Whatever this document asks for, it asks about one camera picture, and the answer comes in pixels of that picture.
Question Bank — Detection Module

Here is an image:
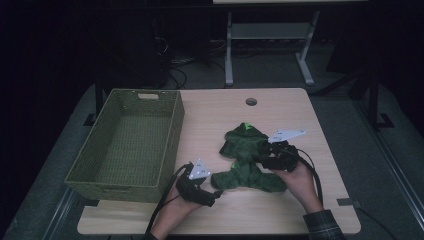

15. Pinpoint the bundle of floor cables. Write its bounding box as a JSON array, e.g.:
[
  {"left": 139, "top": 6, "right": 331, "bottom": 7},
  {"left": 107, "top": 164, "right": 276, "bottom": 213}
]
[{"left": 164, "top": 56, "right": 228, "bottom": 90}]

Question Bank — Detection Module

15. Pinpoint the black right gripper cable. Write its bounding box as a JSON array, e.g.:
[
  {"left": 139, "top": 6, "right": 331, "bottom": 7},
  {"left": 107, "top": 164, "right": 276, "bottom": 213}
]
[{"left": 283, "top": 146, "right": 325, "bottom": 207}]

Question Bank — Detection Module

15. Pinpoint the green woven basket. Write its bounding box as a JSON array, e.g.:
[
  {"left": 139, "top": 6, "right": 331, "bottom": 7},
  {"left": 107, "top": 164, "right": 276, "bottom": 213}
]
[{"left": 64, "top": 88, "right": 186, "bottom": 204}]

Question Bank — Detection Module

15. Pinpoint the black stand with foot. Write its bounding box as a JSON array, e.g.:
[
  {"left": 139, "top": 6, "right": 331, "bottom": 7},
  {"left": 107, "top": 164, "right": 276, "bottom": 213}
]
[
  {"left": 366, "top": 71, "right": 395, "bottom": 130},
  {"left": 83, "top": 74, "right": 105, "bottom": 127}
]

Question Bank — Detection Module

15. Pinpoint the person's left hand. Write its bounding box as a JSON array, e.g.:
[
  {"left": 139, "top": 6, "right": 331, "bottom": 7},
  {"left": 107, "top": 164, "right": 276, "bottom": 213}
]
[{"left": 149, "top": 186, "right": 202, "bottom": 236}]

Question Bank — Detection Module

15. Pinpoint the grey metal stand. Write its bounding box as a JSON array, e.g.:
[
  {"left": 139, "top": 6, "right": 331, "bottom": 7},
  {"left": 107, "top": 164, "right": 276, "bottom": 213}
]
[{"left": 224, "top": 9, "right": 320, "bottom": 87}]

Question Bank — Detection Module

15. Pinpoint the green pet hoodie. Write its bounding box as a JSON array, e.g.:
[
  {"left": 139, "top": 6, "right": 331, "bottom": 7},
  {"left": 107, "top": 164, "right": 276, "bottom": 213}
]
[{"left": 210, "top": 122, "right": 288, "bottom": 194}]

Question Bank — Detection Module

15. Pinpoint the black floor cable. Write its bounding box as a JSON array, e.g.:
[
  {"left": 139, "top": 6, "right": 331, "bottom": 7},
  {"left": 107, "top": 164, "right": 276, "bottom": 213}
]
[{"left": 358, "top": 207, "right": 398, "bottom": 240}]

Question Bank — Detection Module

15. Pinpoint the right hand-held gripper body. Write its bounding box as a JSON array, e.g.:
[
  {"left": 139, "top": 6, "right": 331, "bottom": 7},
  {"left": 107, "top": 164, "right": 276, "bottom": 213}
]
[{"left": 256, "top": 129, "right": 307, "bottom": 173}]

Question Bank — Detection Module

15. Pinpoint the person's right hand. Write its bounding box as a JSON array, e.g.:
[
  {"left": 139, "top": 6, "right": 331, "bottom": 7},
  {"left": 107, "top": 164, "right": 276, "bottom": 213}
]
[{"left": 271, "top": 161, "right": 324, "bottom": 215}]

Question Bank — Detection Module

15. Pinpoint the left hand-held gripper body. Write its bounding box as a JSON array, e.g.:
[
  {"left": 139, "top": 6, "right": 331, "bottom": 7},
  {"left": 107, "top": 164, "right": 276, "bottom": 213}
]
[{"left": 175, "top": 158, "right": 216, "bottom": 208}]

